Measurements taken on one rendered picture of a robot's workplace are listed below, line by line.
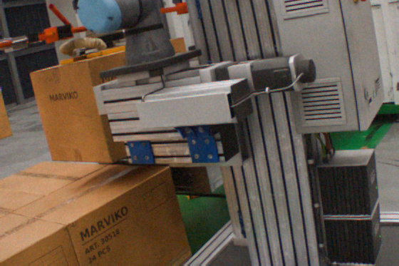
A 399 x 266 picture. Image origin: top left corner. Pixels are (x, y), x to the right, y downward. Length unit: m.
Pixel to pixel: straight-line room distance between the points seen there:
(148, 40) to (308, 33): 0.44
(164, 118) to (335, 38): 0.48
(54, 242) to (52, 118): 0.58
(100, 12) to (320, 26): 0.57
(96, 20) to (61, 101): 0.73
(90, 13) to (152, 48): 0.22
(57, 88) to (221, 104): 0.97
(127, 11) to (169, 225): 1.09
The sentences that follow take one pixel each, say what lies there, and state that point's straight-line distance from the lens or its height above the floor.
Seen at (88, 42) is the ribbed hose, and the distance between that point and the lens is 1.87.
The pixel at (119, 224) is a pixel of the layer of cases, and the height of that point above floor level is 0.44.
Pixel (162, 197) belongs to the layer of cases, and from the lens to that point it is 1.99.
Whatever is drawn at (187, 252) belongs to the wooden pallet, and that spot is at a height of 0.12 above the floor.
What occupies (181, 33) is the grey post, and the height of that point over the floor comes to 1.06.
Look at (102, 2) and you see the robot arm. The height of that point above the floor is 1.22.
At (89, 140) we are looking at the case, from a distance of 1.82.
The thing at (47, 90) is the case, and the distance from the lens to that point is 1.95.
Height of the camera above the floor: 1.11
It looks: 11 degrees down
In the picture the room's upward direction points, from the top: 12 degrees counter-clockwise
